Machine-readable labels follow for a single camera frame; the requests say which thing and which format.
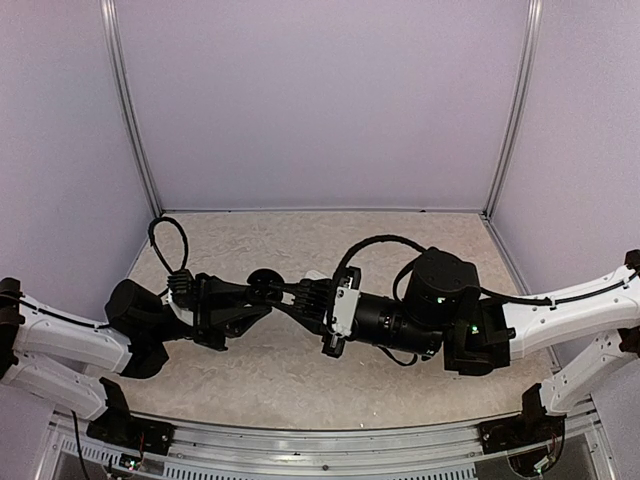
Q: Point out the black round disc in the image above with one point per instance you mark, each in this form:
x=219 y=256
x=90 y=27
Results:
x=265 y=285

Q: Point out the right aluminium frame post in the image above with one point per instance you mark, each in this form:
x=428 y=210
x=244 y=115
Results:
x=517 y=108

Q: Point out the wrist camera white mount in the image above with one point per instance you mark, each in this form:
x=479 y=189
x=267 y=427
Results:
x=181 y=295
x=345 y=304

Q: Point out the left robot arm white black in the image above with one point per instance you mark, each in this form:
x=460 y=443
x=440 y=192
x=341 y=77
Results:
x=65 y=358

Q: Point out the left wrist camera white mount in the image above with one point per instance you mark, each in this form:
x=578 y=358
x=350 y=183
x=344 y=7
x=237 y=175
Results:
x=181 y=295

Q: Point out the white earbud charging case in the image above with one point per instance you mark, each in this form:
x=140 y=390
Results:
x=315 y=275

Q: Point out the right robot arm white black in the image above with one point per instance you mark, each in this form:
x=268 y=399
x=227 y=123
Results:
x=445 y=310

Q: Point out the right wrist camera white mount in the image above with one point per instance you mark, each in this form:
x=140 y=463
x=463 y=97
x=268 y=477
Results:
x=345 y=304

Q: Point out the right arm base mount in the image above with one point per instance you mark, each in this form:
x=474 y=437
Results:
x=514 y=432

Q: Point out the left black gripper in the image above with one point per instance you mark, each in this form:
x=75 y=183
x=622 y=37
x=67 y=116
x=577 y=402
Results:
x=217 y=304

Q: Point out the front aluminium rail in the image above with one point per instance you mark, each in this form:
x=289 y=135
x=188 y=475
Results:
x=207 y=451

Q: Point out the left aluminium frame post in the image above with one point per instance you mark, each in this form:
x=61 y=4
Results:
x=109 y=14

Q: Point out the aluminium frame post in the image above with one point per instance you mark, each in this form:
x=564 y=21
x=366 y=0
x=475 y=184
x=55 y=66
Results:
x=517 y=108
x=109 y=14

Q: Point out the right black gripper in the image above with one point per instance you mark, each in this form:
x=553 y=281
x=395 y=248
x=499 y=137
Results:
x=322 y=291

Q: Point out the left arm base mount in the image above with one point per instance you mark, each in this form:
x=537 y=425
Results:
x=131 y=432

